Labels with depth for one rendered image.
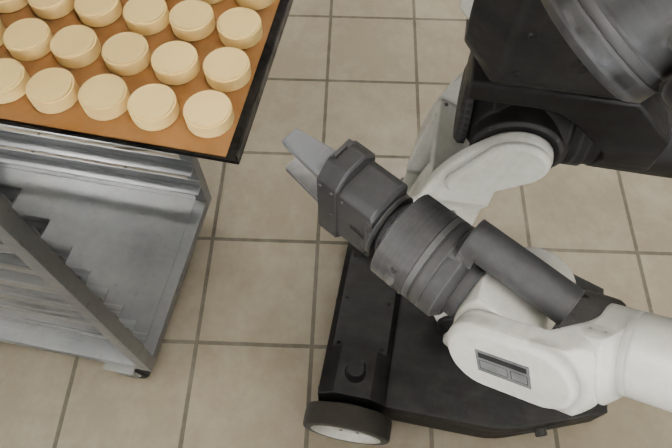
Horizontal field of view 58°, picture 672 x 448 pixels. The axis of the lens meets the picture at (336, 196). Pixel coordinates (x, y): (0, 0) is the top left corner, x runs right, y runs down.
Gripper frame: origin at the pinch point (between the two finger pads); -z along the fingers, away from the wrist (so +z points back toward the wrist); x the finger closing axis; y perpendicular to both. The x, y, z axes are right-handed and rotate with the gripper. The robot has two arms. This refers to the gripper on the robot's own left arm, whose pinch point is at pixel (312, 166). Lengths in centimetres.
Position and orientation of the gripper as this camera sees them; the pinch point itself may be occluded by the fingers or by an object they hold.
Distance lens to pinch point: 59.5
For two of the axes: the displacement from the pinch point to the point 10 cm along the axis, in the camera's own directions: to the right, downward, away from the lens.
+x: 0.0, -5.0, -8.7
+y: -6.6, 6.5, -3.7
